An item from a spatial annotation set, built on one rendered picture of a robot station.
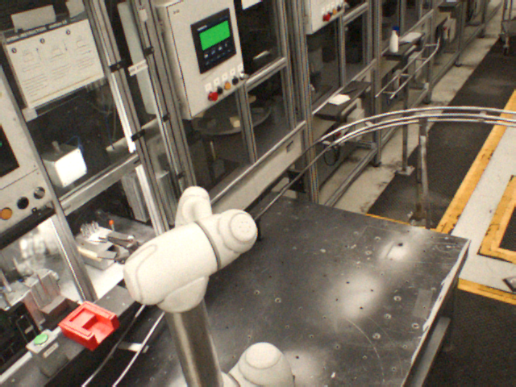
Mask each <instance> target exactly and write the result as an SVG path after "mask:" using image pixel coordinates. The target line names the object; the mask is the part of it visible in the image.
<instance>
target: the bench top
mask: <svg viewBox="0 0 516 387"><path fill-rule="evenodd" d="M344 215H347V216H346V217H344ZM259 226H260V236H262V237H264V238H263V239H262V241H259V240H256V241H255V243H254V244H253V245H252V247H251V248H250V249H249V250H247V251H246V252H243V253H241V254H239V256H238V257H237V258H236V259H235V260H234V261H233V262H231V263H230V264H228V265H227V266H225V267H224V268H221V269H220V270H218V271H217V272H216V273H213V274H211V275H210V276H209V281H208V284H207V287H206V294H205V296H204V299H205V303H206V309H207V313H208V317H209V320H210V328H211V331H212V335H213V338H214V345H215V349H216V352H217V357H218V362H219V367H220V370H221V371H222V372H223V373H224V374H226V375H227V374H228V372H229V371H230V370H231V369H232V368H234V367H235V366H236V364H237V363H238V362H239V359H240V357H241V356H242V355H243V354H244V352H245V351H246V350H247V349H248V348H249V347H250V346H252V345H253V344H255V343H270V344H272V345H274V346H275V347H276V349H278V350H279V351H280V352H281V353H282V355H283V356H284V357H285V358H286V359H287V360H288V362H289V366H290V369H292V373H293V374H294V376H295V380H294V387H405V385H406V382H407V381H408V378H409V376H410V373H411V371H412V369H413V367H414V364H415V362H416V360H417V359H418V358H419V356H420V352H421V350H422V348H423V346H424V344H425V342H426V340H427V337H428V335H429V334H430V331H431V328H432V326H433V324H434V322H435V319H436V317H437V315H438V313H439V311H440V308H441V306H442V304H443V301H444V299H445V297H446V295H447V293H448V292H449V290H450V288H451V286H452V283H453V281H454V280H455V278H456V274H457V272H458V270H459V268H460V265H461V263H462V261H463V259H464V257H465V255H466V252H467V250H468V248H469V244H470V242H471V240H470V239H467V238H463V237H459V236H456V235H449V234H445V233H442V232H437V231H430V230H427V229H423V228H420V227H413V226H408V225H405V224H402V223H396V222H392V220H388V219H383V218H377V217H373V216H370V215H366V214H361V213H356V212H351V211H348V210H342V209H339V208H335V207H331V206H324V205H321V204H317V203H313V202H307V201H303V200H300V199H296V198H289V197H286V196H281V197H280V198H279V199H278V200H277V201H276V202H275V203H274V204H273V205H272V206H271V207H270V208H269V209H268V210H267V211H266V212H265V213H263V214H262V215H261V216H260V221H259ZM399 243H402V245H398V244H399ZM344 245H347V246H348V247H347V248H346V247H344ZM323 274H326V275H327V276H326V277H324V276H323ZM163 311H164V310H162V309H161V308H160V307H159V306H157V304H154V305H153V306H152V307H151V308H150V309H149V310H148V311H147V312H146V313H145V314H144V316H142V317H141V318H139V319H138V320H137V321H136V322H135V323H134V324H133V325H132V327H131V329H130V330H129V331H128V332H127V334H126V336H125V337H124V340H123V342H127V343H135V344H140V345H142V343H143V342H144V339H145V338H147V336H148V334H149V332H150V331H151V329H152V328H153V327H154V325H155V323H156V321H157V320H158V318H159V317H160V315H161V314H162V312H163ZM145 346H149V348H148V350H147V351H146V352H145V353H142V352H141V353H140V355H139V357H138V358H137V360H136V361H135V363H134V365H133V366H132V368H131V370H130V371H129V373H128V374H127V375H126V376H125V377H124V378H123V379H122V381H121V382H120V383H119V386H118V387H183V386H184V384H185V377H184V374H183V371H182V367H181V363H180V360H179V357H178V354H177V349H176V348H175V345H174V342H173V339H172V337H171V335H170V331H169V327H168V324H167V321H166V318H165V316H164V317H163V319H162V320H161V322H160V324H159V325H158V327H157V328H156V330H155V331H154V333H153V334H152V337H151V338H150V340H149V341H148V344H146V345H145ZM136 353H137V352H133V351H129V350H125V349H119V348H116V350H115V351H114V353H113V355H112V356H111V357H110V359H109V361H108V362H107V363H106V365H105V366H104V368H103V369H102V371H100V372H99V373H98V374H97V376H96V377H95V378H94V379H93V380H92V381H91V383H90V384H89V385H88V386H87V387H112V386H113V385H114V383H115V382H116V381H117V380H118V378H119V377H120V376H121V374H122V373H123V371H124V370H126V369H127V367H128V365H129V364H130V362H131V360H132V359H133V357H134V356H135V354H136Z"/></svg>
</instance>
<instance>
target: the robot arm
mask: <svg viewBox="0 0 516 387"><path fill-rule="evenodd" d="M256 236H257V229H256V225H255V223H254V221H253V219H252V216H251V215H250V214H248V213H247V212H245V211H242V210H236V209H232V210H226V211H224V212H222V213H221V214H212V211H211V207H210V198H209V195H208V193H207V192H206V191H205V190H204V189H203V188H200V186H190V188H188V189H187V190H186V191H185V192H184V193H183V194H182V196H181V199H180V201H179V204H178V208H177V216H176V222H175V228H174V229H172V230H171V231H168V232H165V233H163V234H161V235H159V236H157V237H156V238H154V239H151V240H150V241H147V240H145V241H143V242H139V241H135V239H134V238H135V236H134V235H125V234H122V233H118V232H114V231H108V232H107V234H106V235H95V234H92V235H91V237H90V238H89V241H92V242H99V243H107V241H108V242H110V243H114V244H117V245H119V246H121V247H124V249H127V250H128V252H123V254H120V255H118V253H117V252H109V251H102V250H100V251H99V253H98V255H97V258H100V259H108V260H114V262H115V263H117V262H118V264H119V265H124V266H123V276H124V280H125V282H126V286H127V289H128V291H129V293H130V295H131V296H132V297H133V298H134V299H135V300H136V301H137V302H139V303H141V304H146V305H154V304H157V306H159V307H160V308H161V309H162V310H164V315H165V318H166V321H167V324H168V327H169V331H170V335H171V337H172V339H173V342H174V345H175V348H176V349H177V354H178V357H179V360H180V363H181V367H182V371H183V374H184V377H185V384H184V386H183V387H294V380H295V376H294V374H293V373H292V369H290V366H289V362H288V360H287V359H286V358H285V357H284V356H283V355H282V353H281V352H280V351H279V350H278V349H276V347H275V346H274V345H272V344H270V343H255V344H253V345H252V346H250V347H249V348H248V349H247V350H246V351H245V352H244V354H243V355H242V356H241V357H240V359H239V362H238V363H237V364H236V366H235V367H234V368H232V369H231V370H230V371H229V372H228V374H227V375H226V374H224V373H223V372H222V371H221V370H220V367H219V362H218V357H217V352H216V349H215V345H214V338H213V335H212V331H211V328H210V320H209V317H208V313H207V309H206V303H205V299H204V296H205V294H206V287H207V284H208V281H209V276H210V275H211V274H213V273H216V272H217V271H218V270H220V269H221V268H224V267H225V266H227V265H228V264H230V263H231V262H233V261H234V260H235V259H236V258H237V257H238V256H239V254H241V253H243V252H246V251H247V250H249V249H250V248H251V247H252V245H253V244H254V243H255V241H256ZM128 244H129V245H128ZM127 245H128V246H127Z"/></svg>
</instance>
